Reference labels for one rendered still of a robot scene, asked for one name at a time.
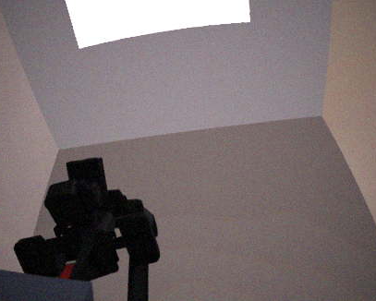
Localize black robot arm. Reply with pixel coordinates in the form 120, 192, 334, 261
44, 158, 158, 301

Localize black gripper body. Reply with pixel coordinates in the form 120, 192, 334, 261
14, 212, 160, 278

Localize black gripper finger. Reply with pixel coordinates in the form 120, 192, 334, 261
70, 228, 119, 282
44, 236, 73, 278

